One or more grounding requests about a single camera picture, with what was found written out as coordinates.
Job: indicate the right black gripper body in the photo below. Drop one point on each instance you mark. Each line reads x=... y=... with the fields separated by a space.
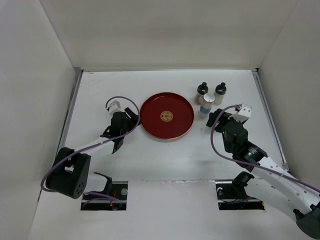
x=224 y=120

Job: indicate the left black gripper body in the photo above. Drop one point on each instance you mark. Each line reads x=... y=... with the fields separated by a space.
x=130 y=125

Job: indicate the silver cap blue label bottle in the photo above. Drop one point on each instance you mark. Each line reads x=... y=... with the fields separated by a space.
x=206 y=105

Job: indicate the black cap white spice bottle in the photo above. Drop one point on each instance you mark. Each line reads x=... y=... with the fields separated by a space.
x=219 y=93

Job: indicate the black cap brown spice bottle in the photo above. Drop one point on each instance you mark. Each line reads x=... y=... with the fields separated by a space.
x=201 y=90

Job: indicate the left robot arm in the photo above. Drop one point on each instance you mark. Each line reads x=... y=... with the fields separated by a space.
x=70 y=170

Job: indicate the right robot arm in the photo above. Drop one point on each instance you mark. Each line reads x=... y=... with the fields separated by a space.
x=262 y=178

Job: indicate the red round tray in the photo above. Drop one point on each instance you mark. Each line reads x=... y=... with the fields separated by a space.
x=167 y=115

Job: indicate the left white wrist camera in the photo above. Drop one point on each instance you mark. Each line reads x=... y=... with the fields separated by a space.
x=113 y=107

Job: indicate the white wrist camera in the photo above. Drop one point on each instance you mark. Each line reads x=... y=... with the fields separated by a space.
x=243 y=113
x=113 y=107

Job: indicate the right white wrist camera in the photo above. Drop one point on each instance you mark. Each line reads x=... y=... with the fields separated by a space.
x=243 y=113

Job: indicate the right aluminium table rail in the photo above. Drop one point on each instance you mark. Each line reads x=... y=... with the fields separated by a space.
x=256 y=77

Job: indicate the aluminium table rail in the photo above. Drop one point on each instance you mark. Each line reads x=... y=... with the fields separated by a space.
x=256 y=77
x=70 y=108

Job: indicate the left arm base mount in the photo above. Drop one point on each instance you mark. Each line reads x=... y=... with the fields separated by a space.
x=102 y=193

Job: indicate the left aluminium table rail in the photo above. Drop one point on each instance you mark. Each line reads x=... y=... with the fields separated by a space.
x=70 y=108

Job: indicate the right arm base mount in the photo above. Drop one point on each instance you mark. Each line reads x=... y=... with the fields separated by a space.
x=231 y=194

